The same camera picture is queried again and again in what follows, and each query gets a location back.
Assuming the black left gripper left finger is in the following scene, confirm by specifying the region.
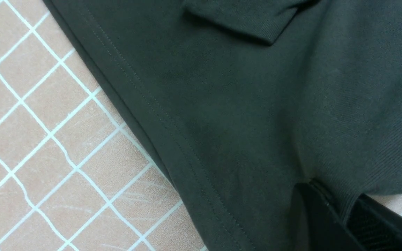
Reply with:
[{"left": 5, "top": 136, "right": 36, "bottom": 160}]
[{"left": 290, "top": 181, "right": 365, "bottom": 251}]

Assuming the dark gray long-sleeve shirt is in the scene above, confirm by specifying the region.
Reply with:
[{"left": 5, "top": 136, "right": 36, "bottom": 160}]
[{"left": 44, "top": 0, "right": 402, "bottom": 251}]

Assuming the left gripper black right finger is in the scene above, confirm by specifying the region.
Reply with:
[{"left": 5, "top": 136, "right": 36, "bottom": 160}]
[{"left": 347, "top": 195, "right": 402, "bottom": 251}]

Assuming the pink checkered tablecloth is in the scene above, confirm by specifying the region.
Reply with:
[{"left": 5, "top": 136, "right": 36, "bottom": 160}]
[{"left": 0, "top": 0, "right": 402, "bottom": 251}]

